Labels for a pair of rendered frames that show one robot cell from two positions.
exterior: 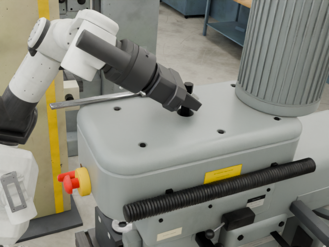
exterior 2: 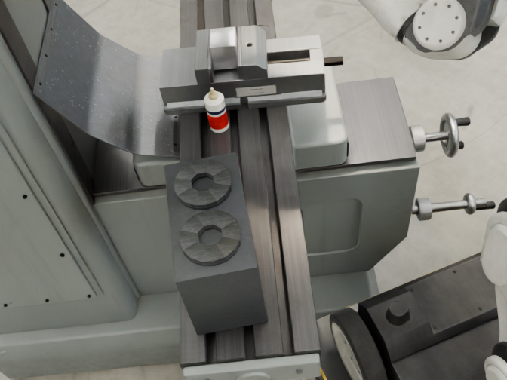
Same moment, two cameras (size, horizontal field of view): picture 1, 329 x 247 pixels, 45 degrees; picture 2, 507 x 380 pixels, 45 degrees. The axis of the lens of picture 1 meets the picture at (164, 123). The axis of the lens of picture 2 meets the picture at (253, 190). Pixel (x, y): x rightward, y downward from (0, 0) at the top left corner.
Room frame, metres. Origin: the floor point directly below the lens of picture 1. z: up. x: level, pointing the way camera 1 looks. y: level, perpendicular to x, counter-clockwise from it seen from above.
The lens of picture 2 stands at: (1.64, 0.51, 1.86)
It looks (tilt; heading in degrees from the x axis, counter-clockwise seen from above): 53 degrees down; 211
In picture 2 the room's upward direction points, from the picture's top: 9 degrees counter-clockwise
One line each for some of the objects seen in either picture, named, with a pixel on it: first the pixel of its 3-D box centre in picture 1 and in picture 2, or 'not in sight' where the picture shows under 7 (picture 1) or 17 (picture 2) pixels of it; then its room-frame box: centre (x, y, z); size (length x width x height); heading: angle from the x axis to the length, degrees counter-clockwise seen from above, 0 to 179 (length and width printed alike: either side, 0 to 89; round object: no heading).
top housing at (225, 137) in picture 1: (187, 141); not in sight; (0.76, -0.06, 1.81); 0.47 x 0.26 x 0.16; 118
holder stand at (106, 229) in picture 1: (117, 233); (216, 242); (1.21, 0.16, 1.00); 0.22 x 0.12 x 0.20; 33
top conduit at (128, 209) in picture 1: (227, 185); not in sight; (0.64, -0.14, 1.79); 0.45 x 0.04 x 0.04; 118
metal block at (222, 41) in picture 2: not in sight; (224, 48); (0.78, -0.03, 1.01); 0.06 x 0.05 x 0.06; 25
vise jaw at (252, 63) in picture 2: not in sight; (252, 52); (0.76, 0.02, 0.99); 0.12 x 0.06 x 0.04; 25
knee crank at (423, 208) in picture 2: not in sight; (453, 205); (0.63, 0.49, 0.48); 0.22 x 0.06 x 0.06; 118
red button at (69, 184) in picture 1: (71, 184); not in sight; (0.63, 0.18, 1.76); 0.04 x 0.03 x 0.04; 28
